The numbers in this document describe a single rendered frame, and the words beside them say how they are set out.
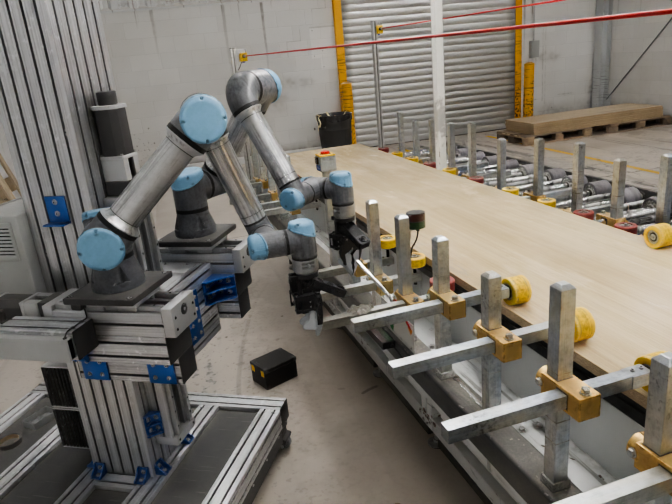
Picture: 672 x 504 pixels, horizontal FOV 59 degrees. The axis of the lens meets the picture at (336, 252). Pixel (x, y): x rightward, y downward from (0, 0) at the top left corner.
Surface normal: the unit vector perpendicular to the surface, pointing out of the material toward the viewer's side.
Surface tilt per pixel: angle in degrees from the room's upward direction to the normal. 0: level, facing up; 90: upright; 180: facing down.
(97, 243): 95
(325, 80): 90
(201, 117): 85
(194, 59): 90
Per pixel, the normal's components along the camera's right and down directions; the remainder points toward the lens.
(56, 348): -0.24, 0.33
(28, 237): 0.97, 0.00
